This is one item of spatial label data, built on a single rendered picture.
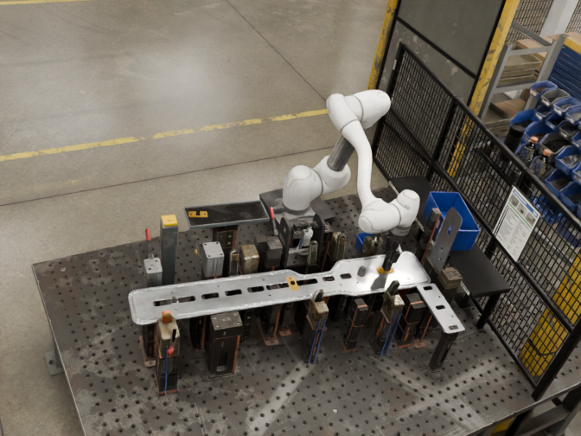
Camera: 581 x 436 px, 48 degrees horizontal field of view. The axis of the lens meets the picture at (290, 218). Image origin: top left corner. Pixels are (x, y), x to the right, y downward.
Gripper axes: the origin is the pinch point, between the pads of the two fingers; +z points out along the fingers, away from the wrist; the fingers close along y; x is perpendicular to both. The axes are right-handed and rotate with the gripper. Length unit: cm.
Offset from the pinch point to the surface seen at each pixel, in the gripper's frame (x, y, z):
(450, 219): 26.5, -0.8, -22.7
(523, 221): 54, 14, -30
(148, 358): -111, 5, 33
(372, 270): -6.4, -1.3, 4.6
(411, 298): 5.4, 17.5, 6.7
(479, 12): 150, -184, -42
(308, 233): -33.5, -20.4, -5.9
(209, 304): -86, 5, 4
